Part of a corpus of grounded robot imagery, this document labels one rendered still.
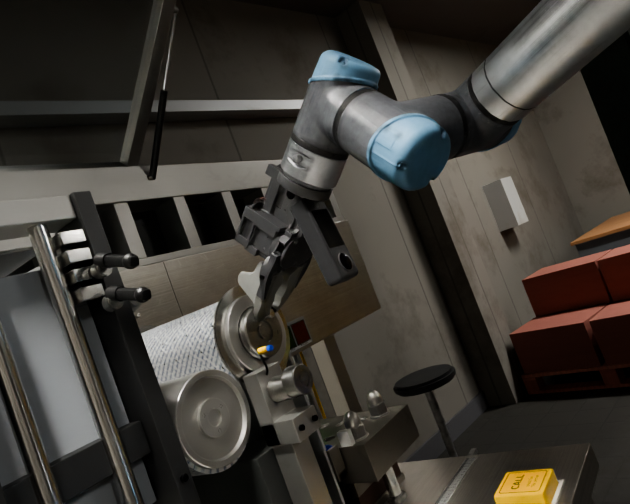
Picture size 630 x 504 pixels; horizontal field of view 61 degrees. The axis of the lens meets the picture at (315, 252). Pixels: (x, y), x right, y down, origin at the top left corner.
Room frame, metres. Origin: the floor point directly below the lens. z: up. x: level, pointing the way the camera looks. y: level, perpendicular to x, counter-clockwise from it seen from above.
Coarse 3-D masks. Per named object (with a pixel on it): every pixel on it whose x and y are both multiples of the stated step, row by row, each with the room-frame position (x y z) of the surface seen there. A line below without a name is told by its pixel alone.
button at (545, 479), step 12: (504, 480) 0.80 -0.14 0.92; (516, 480) 0.78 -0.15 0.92; (528, 480) 0.77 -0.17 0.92; (540, 480) 0.76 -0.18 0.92; (552, 480) 0.77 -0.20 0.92; (504, 492) 0.76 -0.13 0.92; (516, 492) 0.75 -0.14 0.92; (528, 492) 0.74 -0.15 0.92; (540, 492) 0.73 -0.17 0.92; (552, 492) 0.75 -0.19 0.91
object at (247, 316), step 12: (252, 312) 0.76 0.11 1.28; (240, 324) 0.75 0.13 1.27; (252, 324) 0.75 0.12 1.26; (264, 324) 0.77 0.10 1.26; (276, 324) 0.79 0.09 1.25; (240, 336) 0.74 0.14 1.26; (252, 336) 0.75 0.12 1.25; (264, 336) 0.76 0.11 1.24; (276, 336) 0.78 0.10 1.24; (252, 348) 0.74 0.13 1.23; (276, 348) 0.78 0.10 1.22
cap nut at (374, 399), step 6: (372, 390) 0.96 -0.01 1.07; (372, 396) 0.95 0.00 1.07; (378, 396) 0.95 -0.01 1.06; (372, 402) 0.95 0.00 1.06; (378, 402) 0.95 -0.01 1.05; (384, 402) 0.96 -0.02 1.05; (372, 408) 0.95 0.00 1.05; (378, 408) 0.95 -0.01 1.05; (384, 408) 0.95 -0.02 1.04; (372, 414) 0.95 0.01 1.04; (378, 414) 0.95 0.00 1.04; (384, 414) 0.95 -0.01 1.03
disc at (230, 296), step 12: (240, 288) 0.78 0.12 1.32; (228, 300) 0.76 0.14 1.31; (216, 312) 0.74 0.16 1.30; (216, 324) 0.73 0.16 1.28; (216, 336) 0.72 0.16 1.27; (288, 336) 0.83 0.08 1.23; (228, 348) 0.73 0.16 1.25; (288, 348) 0.83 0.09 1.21; (228, 360) 0.73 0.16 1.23; (240, 372) 0.74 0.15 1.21
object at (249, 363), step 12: (240, 300) 0.77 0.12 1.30; (228, 312) 0.75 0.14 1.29; (240, 312) 0.76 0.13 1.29; (276, 312) 0.82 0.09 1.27; (228, 324) 0.73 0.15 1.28; (228, 336) 0.73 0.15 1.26; (240, 348) 0.74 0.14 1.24; (240, 360) 0.73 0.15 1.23; (252, 360) 0.75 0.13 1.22; (276, 360) 0.79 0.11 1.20
